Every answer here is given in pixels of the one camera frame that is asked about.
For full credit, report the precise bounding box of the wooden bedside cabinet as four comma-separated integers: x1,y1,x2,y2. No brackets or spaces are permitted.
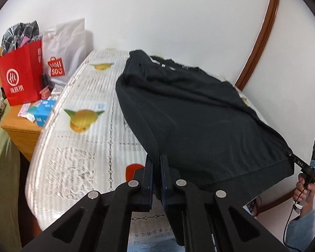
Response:
0,47,44,162

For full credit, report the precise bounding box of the green bed sheet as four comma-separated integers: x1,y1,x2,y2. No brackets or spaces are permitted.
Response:
0,105,21,251

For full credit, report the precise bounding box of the plaid grey cloth in bag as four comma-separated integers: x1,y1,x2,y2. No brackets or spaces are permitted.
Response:
1,21,42,56

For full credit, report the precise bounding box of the blue sleeve forearm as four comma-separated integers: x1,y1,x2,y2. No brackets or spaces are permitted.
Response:
285,209,315,251

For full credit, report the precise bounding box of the person's right hand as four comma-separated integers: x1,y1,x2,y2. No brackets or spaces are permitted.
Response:
293,173,315,217

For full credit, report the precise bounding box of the white Miniso plastic bag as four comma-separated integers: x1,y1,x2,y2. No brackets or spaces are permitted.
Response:
42,18,86,87

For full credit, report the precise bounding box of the red paper shopping bag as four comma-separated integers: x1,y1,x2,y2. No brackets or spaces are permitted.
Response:
0,40,44,106

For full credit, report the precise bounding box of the black sweatshirt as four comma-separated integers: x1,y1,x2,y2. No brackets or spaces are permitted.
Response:
115,50,294,205

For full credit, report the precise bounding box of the blue white small box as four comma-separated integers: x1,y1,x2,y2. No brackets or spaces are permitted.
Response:
34,100,56,127

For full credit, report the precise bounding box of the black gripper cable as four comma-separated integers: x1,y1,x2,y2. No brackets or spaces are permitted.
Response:
283,185,309,252

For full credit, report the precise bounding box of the fruit print lace tablecloth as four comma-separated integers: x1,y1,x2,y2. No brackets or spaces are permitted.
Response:
26,50,178,251

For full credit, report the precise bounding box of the brown wooden door frame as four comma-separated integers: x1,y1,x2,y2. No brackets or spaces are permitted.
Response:
234,0,280,91

